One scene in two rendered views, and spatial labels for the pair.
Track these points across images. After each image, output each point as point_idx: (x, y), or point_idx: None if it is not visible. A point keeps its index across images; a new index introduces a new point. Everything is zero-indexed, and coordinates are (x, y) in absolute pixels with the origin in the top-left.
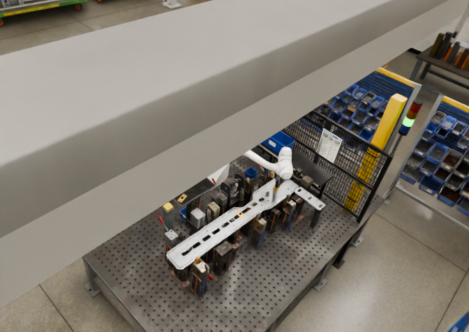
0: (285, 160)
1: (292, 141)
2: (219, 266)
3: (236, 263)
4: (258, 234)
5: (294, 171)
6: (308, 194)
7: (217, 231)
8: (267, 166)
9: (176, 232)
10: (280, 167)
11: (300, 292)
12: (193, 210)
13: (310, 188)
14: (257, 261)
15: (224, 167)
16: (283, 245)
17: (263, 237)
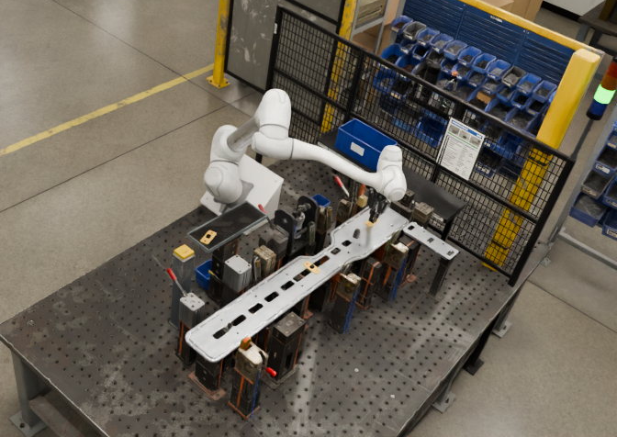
0: (393, 167)
1: (394, 145)
2: (281, 357)
3: (307, 356)
4: (345, 303)
5: None
6: (427, 235)
7: (272, 297)
8: (362, 177)
9: None
10: (386, 178)
11: (423, 403)
12: (229, 260)
13: None
14: (342, 353)
15: (272, 191)
16: (387, 324)
17: (350, 312)
